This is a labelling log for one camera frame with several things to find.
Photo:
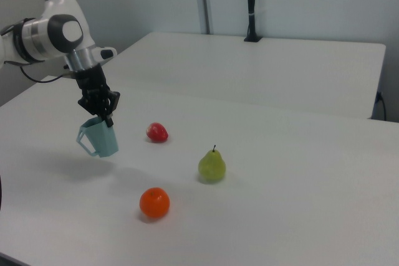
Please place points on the red bitten apple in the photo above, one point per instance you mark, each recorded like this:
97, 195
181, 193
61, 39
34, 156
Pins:
156, 132

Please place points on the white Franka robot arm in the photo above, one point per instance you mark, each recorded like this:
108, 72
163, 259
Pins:
46, 37

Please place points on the teal hexagonal mug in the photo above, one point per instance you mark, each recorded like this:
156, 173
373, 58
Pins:
99, 139

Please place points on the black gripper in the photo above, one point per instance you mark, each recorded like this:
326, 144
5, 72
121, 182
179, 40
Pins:
91, 80

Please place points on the orange fruit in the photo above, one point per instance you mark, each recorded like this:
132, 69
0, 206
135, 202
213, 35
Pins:
154, 202

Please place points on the green pear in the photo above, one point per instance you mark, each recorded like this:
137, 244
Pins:
212, 166

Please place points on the black pole with base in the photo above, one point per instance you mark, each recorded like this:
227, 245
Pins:
251, 4

